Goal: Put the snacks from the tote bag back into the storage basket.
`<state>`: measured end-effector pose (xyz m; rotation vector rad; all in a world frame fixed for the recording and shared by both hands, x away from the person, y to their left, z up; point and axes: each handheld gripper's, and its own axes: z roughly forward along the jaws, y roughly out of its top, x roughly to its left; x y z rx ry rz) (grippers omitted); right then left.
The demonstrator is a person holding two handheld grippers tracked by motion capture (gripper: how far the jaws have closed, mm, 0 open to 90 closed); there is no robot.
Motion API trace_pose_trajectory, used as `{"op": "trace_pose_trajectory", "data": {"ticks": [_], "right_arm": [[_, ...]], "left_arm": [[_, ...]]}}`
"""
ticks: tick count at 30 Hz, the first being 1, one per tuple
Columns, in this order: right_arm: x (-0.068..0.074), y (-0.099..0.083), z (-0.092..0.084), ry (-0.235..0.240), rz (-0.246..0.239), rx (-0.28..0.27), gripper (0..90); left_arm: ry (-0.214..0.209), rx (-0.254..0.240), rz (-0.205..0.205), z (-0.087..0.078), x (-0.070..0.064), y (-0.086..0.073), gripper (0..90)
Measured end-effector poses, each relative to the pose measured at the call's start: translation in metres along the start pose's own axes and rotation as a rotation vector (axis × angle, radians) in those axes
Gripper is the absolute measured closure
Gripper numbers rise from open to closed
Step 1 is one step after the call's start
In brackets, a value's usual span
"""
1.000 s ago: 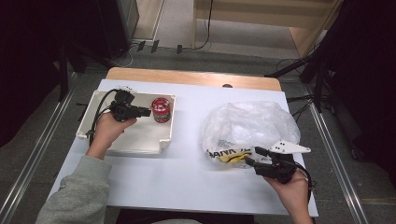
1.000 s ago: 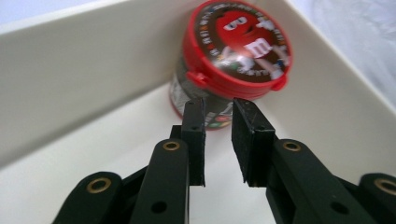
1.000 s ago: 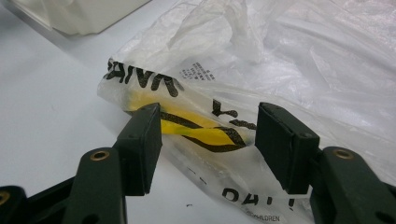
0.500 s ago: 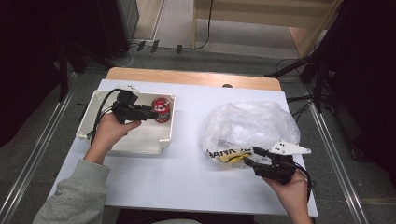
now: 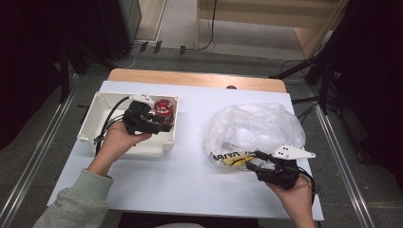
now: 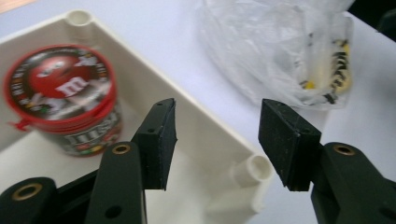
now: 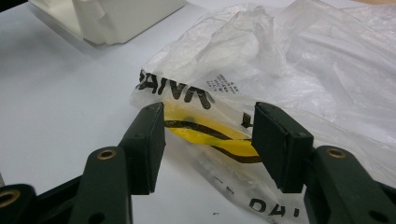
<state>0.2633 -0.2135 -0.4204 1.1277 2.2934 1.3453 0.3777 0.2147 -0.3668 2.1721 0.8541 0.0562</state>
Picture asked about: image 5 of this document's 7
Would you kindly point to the metal floor rail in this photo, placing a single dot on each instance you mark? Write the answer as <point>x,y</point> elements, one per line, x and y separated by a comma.
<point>343,164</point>
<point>34,161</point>

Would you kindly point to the black curtain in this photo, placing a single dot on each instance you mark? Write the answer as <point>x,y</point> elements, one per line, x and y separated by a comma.
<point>374,79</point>
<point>28,63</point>

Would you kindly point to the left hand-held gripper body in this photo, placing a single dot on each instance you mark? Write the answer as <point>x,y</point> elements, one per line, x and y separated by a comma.
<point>138,117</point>

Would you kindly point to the red can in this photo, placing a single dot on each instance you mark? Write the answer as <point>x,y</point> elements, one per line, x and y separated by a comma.
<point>164,109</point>

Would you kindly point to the black chair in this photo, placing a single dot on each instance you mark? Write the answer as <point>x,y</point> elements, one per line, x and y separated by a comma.
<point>190,221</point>

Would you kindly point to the person's right hand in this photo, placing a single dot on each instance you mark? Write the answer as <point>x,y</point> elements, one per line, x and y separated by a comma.
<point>293,198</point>

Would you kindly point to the black metal stand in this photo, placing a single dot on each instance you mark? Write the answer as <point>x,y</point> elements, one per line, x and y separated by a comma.
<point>65,76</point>

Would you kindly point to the clear plastic bag yellow print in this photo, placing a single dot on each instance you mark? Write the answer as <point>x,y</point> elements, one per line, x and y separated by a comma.
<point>253,129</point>

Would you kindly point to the wooden table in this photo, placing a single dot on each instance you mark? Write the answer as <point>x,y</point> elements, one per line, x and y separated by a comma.
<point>177,77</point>

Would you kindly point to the white plastic bin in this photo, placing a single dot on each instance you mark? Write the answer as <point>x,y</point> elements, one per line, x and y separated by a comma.
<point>98,110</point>

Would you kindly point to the dark cabinet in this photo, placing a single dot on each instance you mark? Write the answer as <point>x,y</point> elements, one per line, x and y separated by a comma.
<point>122,25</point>

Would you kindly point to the person's left hand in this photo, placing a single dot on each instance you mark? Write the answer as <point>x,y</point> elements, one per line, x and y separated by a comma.
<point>115,142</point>

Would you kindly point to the light wooden cabinet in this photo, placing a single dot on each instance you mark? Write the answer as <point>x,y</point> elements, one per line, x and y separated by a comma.
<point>269,19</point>

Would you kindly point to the black tripod stand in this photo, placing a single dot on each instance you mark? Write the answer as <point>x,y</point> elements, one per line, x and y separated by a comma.
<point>323,82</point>

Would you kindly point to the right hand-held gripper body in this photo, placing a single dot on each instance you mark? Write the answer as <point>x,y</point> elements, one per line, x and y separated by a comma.
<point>280,175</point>

